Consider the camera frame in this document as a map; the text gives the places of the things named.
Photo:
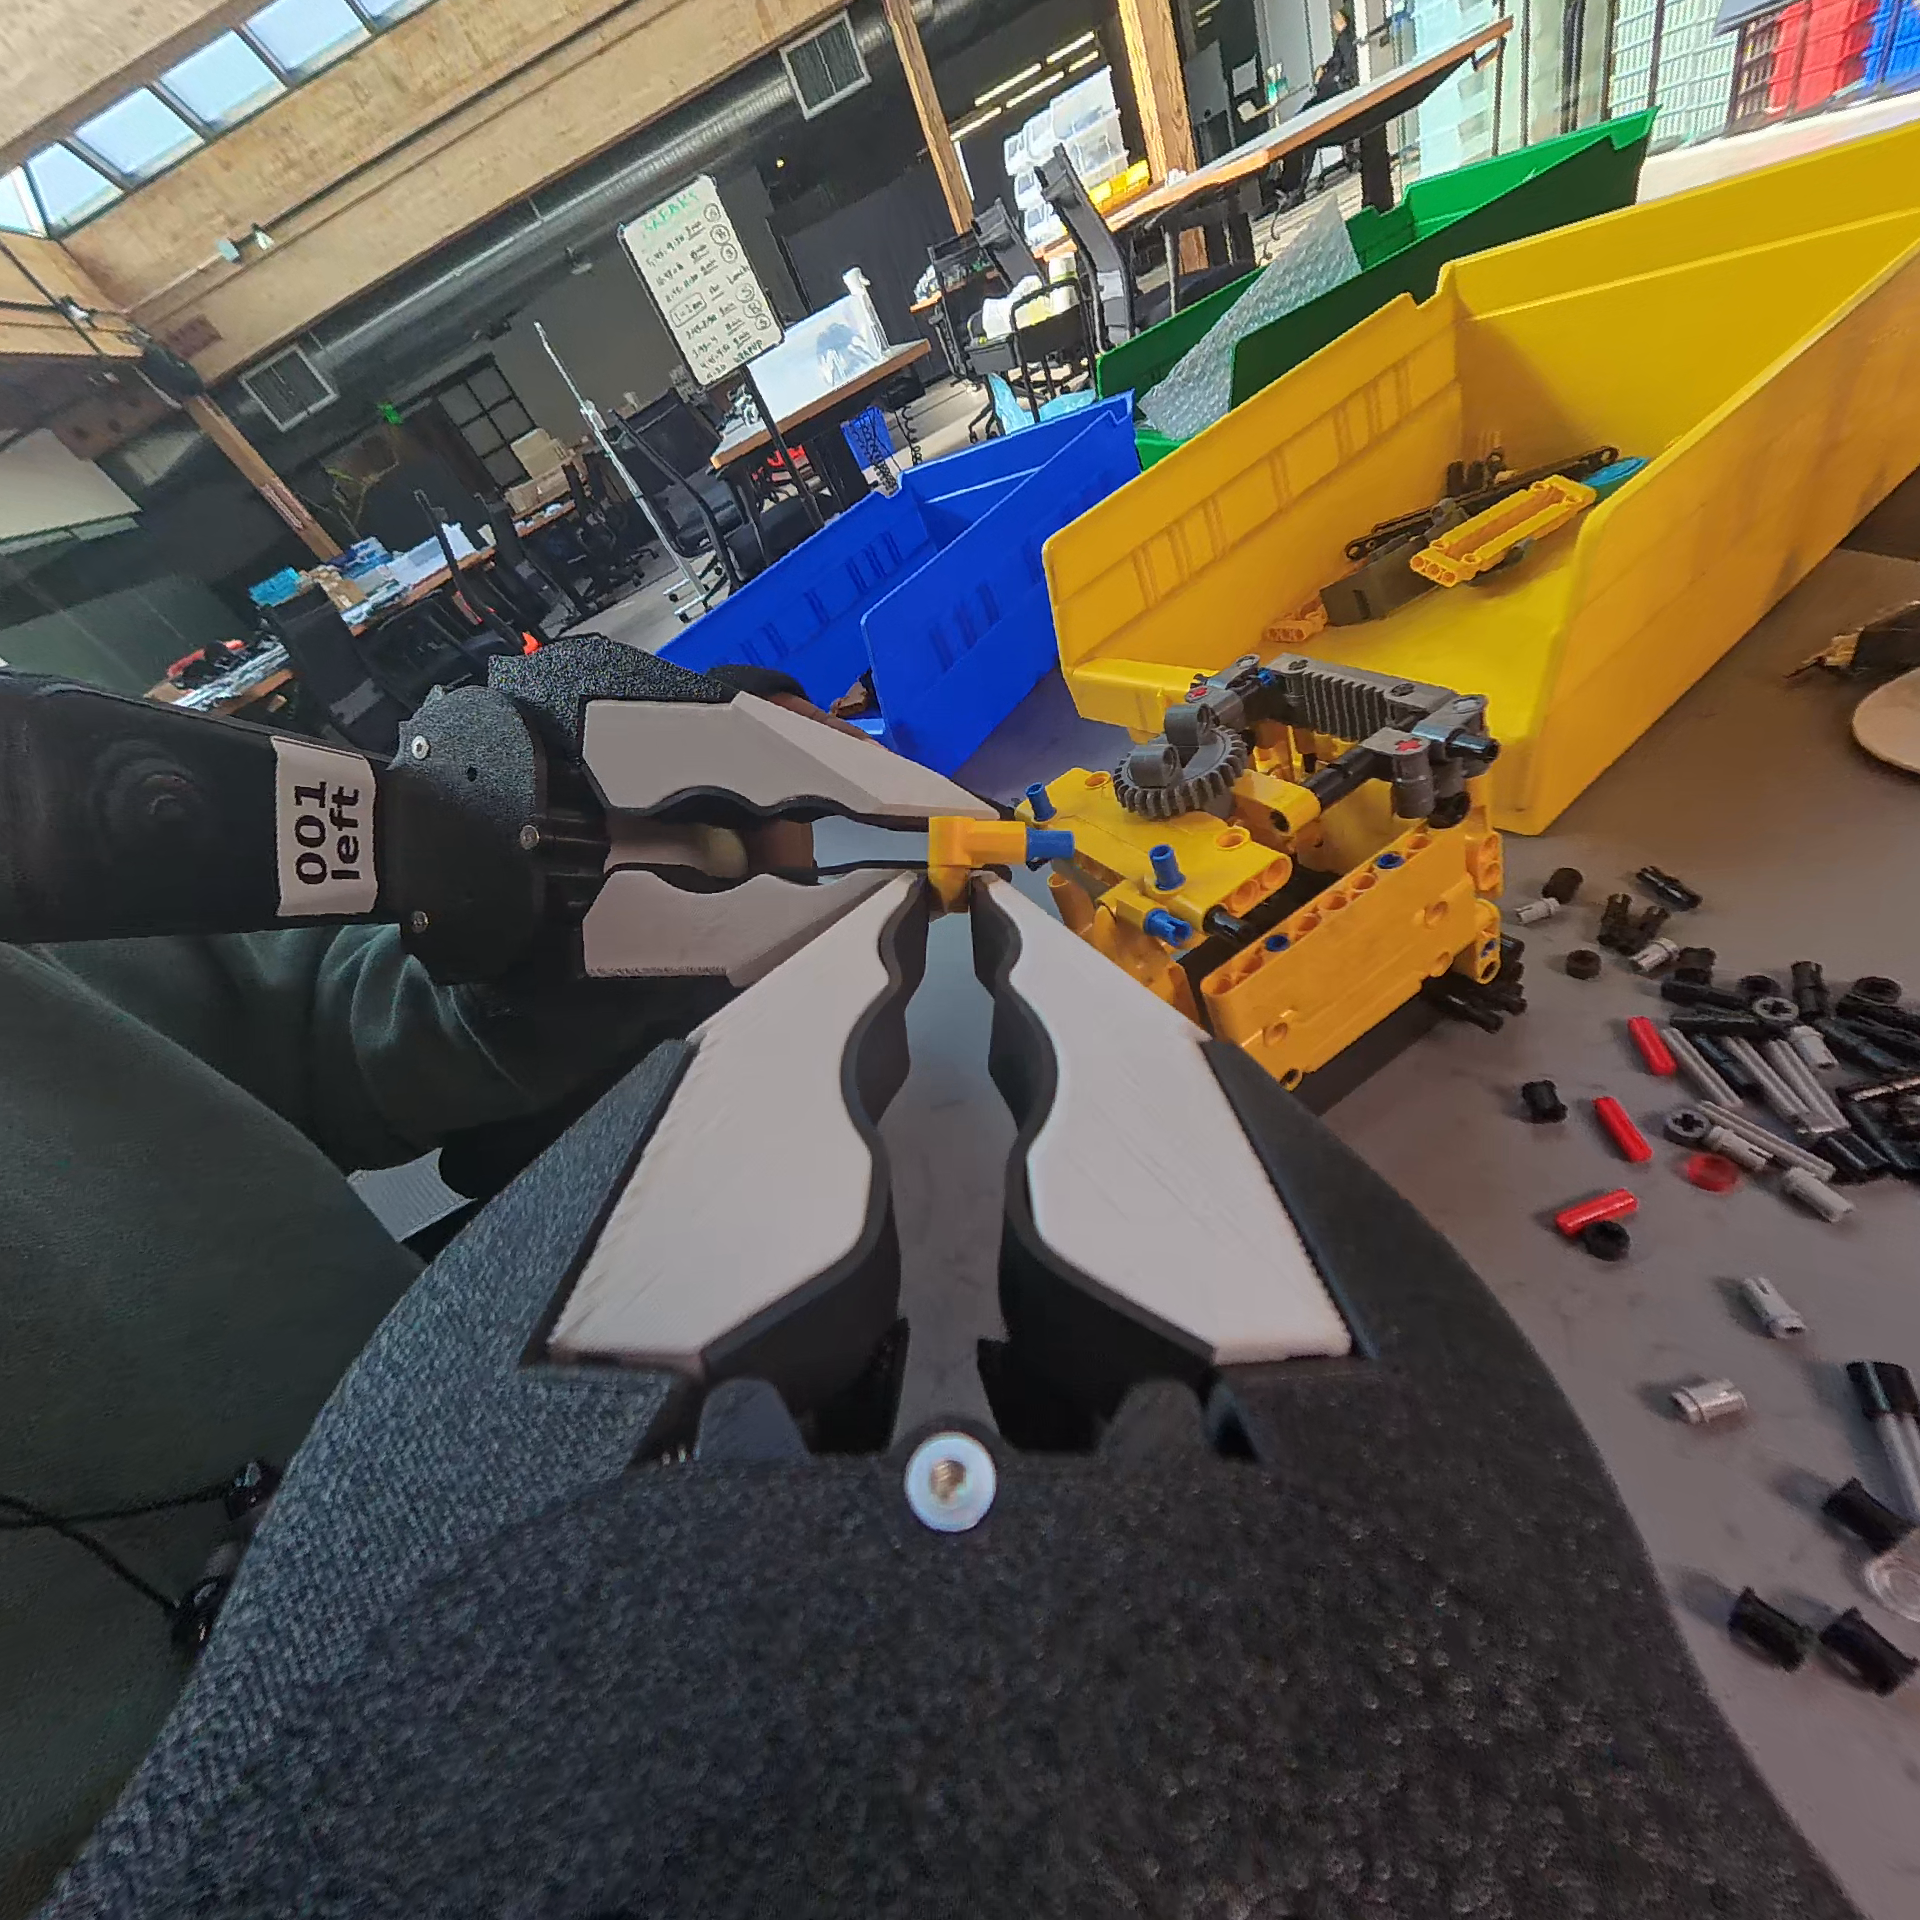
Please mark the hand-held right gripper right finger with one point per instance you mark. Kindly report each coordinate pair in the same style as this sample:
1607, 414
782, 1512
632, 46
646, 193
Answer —
1172, 1185

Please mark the blue lego pin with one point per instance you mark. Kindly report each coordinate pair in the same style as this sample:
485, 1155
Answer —
1049, 845

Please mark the yellow lego connector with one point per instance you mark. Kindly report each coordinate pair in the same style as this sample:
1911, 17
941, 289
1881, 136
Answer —
960, 849

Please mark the sticker sheet on board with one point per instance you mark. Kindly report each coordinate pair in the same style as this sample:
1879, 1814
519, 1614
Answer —
1894, 727

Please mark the yellow lego vehicle model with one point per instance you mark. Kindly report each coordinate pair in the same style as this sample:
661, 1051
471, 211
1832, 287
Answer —
1349, 930

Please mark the green plastic bin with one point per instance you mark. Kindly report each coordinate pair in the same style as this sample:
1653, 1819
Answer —
1500, 189

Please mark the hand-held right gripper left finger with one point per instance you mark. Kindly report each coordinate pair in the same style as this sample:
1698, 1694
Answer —
720, 1185

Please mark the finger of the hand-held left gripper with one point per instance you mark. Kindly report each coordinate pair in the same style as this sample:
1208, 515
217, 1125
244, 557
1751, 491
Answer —
676, 930
720, 750

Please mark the standing desk with clear box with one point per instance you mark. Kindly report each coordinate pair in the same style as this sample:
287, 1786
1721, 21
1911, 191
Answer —
820, 359

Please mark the scattered small lego pieces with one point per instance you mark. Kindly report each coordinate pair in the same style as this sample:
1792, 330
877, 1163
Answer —
1621, 1127

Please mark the yellow plastic bin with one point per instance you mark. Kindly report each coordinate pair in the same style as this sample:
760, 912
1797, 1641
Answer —
1650, 645

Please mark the blue plastic crate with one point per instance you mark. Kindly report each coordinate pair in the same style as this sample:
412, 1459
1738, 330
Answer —
1894, 37

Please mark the blue plastic bin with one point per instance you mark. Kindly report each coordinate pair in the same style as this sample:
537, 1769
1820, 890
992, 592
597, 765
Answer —
974, 600

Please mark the black office chair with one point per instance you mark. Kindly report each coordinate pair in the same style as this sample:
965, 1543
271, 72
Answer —
676, 481
991, 299
1088, 241

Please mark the grey ventilation duct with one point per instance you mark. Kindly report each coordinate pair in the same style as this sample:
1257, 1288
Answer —
525, 263

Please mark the small blue crate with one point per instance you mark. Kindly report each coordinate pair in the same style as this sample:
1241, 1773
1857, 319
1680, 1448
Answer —
870, 450

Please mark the red plastic crate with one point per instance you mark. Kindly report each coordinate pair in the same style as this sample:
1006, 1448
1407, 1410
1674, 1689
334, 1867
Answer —
1816, 54

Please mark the person's left forearm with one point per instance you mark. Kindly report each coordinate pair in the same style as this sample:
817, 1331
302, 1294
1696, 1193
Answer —
300, 1021

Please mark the white notice board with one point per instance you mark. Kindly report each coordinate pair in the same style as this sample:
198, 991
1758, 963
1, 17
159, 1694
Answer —
698, 283

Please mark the wooden support post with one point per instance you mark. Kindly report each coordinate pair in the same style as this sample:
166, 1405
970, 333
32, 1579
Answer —
1156, 77
932, 120

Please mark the long wooden top desk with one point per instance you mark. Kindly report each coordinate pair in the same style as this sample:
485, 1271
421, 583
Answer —
1349, 106

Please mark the green storage bin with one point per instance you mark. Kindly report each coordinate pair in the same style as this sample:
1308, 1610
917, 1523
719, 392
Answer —
1277, 315

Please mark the yellow lego frame beam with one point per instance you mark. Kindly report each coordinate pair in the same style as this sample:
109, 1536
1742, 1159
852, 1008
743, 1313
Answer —
1500, 529

